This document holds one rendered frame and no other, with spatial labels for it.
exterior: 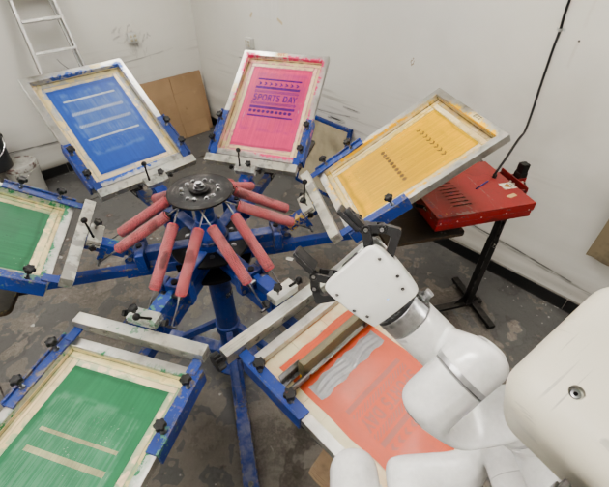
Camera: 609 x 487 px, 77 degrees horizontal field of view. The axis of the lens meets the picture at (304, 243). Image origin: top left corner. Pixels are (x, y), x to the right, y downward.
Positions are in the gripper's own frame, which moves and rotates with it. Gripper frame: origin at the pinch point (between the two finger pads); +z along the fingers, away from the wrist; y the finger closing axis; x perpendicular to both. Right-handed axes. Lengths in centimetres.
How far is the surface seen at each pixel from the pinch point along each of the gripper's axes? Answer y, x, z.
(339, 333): 50, 71, -41
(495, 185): -27, 177, -70
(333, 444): 63, 39, -56
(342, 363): 57, 69, -50
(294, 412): 68, 44, -42
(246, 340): 75, 63, -18
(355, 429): 59, 47, -61
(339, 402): 61, 55, -55
